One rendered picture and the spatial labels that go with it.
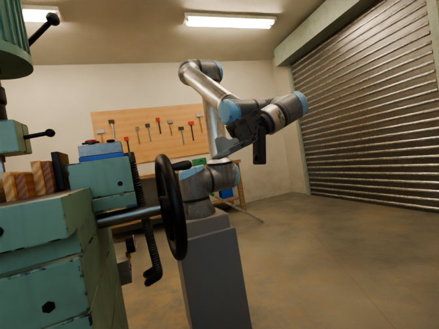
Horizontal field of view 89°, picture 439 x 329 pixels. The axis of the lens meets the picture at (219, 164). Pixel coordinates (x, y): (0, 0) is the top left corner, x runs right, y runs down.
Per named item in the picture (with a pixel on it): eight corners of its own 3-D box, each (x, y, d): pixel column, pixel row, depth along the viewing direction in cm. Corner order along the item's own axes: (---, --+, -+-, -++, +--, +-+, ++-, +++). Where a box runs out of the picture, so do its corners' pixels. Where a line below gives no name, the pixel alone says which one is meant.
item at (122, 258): (132, 282, 78) (129, 260, 78) (93, 295, 74) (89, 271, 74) (132, 272, 86) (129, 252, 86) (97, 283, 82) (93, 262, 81)
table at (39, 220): (140, 221, 35) (133, 183, 35) (-164, 295, 24) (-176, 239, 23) (134, 191, 91) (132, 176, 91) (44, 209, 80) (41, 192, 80)
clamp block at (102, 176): (134, 191, 56) (128, 155, 56) (72, 203, 51) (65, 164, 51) (134, 187, 70) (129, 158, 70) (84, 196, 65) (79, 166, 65)
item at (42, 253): (82, 252, 37) (78, 228, 37) (-101, 301, 29) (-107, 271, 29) (107, 212, 74) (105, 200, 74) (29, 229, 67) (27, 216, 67)
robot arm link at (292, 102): (293, 115, 85) (315, 114, 76) (268, 129, 81) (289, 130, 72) (286, 91, 81) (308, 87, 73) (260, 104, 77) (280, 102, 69)
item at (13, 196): (15, 200, 43) (10, 171, 43) (6, 202, 43) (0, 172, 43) (52, 191, 64) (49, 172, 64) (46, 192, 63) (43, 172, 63)
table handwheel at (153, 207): (170, 215, 81) (196, 281, 57) (110, 230, 74) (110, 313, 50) (162, 138, 69) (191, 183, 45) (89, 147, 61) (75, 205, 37)
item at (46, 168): (54, 192, 51) (48, 160, 50) (46, 194, 50) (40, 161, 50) (72, 188, 65) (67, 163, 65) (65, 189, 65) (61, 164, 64)
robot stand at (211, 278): (186, 316, 137) (171, 228, 136) (231, 299, 147) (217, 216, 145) (196, 354, 109) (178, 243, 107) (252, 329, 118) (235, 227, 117)
